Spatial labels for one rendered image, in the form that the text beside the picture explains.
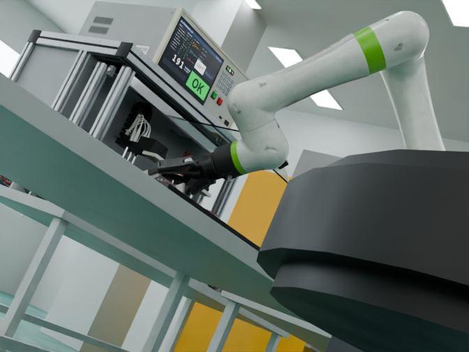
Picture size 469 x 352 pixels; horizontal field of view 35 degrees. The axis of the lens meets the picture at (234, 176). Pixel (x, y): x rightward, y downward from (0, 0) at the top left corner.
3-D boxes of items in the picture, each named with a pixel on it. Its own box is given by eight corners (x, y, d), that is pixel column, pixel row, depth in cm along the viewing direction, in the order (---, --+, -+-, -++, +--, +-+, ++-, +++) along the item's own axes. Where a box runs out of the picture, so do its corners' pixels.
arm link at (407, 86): (467, 228, 197) (417, 47, 212) (477, 215, 181) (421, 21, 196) (419, 238, 198) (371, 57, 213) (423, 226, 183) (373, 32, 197)
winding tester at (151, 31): (228, 134, 250) (252, 81, 254) (153, 67, 216) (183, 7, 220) (146, 116, 273) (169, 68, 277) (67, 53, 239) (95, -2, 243)
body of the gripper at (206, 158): (212, 170, 195) (183, 179, 198) (229, 182, 201) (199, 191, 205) (211, 145, 198) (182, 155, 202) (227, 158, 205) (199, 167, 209)
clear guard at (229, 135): (291, 186, 234) (298, 169, 235) (255, 154, 215) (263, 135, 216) (211, 165, 253) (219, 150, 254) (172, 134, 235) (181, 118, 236)
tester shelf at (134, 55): (245, 160, 256) (250, 149, 256) (125, 56, 203) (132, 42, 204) (153, 139, 282) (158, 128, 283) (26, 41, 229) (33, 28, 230)
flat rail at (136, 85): (235, 172, 252) (239, 165, 252) (124, 81, 204) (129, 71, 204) (232, 172, 252) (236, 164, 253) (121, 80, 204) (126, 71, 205)
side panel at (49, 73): (42, 156, 208) (93, 56, 215) (35, 151, 206) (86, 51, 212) (-16, 138, 225) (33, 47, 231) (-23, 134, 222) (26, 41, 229)
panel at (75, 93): (175, 229, 257) (210, 151, 264) (44, 146, 206) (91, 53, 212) (173, 228, 258) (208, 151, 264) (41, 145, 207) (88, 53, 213)
